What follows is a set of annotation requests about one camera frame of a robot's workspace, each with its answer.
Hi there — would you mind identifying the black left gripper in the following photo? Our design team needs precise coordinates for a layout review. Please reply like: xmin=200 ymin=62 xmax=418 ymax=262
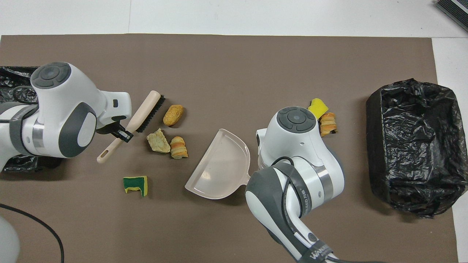
xmin=96 ymin=123 xmax=135 ymax=143

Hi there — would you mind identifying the beige hand brush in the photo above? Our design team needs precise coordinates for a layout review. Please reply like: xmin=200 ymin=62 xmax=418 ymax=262
xmin=97 ymin=90 xmax=166 ymax=164

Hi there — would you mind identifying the pale bread chunk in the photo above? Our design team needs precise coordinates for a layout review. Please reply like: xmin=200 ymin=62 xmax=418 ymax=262
xmin=147 ymin=128 xmax=171 ymax=153

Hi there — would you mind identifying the green and yellow sponge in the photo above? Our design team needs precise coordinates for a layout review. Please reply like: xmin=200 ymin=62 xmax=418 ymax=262
xmin=123 ymin=176 xmax=148 ymax=198

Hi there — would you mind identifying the brown bread roll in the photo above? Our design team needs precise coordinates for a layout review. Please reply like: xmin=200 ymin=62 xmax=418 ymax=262
xmin=163 ymin=104 xmax=185 ymax=127

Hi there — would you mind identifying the striped croissant pastry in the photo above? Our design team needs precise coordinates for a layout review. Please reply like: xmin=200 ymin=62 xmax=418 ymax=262
xmin=170 ymin=136 xmax=189 ymax=160
xmin=320 ymin=112 xmax=338 ymax=138

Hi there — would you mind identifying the beige plastic dustpan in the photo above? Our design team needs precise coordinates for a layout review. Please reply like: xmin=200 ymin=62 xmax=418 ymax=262
xmin=184 ymin=128 xmax=251 ymax=200

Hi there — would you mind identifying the large yellow sponge piece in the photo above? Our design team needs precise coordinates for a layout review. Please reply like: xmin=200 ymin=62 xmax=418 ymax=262
xmin=307 ymin=98 xmax=329 ymax=119

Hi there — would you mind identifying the black bag-covered bin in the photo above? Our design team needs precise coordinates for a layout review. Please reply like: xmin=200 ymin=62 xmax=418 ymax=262
xmin=0 ymin=66 xmax=63 ymax=173

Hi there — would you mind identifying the open black bag-lined bin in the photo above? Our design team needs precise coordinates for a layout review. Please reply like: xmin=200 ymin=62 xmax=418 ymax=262
xmin=366 ymin=78 xmax=468 ymax=218

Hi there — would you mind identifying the brown table mat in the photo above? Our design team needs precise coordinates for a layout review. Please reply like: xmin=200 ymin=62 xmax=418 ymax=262
xmin=0 ymin=34 xmax=459 ymax=263

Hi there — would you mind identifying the dark grey ribbed panel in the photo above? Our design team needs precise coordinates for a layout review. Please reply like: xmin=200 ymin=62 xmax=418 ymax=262
xmin=434 ymin=0 xmax=468 ymax=33

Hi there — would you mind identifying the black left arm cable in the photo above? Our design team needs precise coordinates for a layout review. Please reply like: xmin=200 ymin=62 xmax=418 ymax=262
xmin=0 ymin=203 xmax=65 ymax=263

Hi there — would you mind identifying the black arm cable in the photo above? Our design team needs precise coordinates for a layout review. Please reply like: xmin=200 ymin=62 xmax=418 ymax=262
xmin=0 ymin=203 xmax=65 ymax=263
xmin=280 ymin=156 xmax=340 ymax=263

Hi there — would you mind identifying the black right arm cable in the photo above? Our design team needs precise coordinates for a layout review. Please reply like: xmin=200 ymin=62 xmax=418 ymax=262
xmin=280 ymin=156 xmax=340 ymax=263

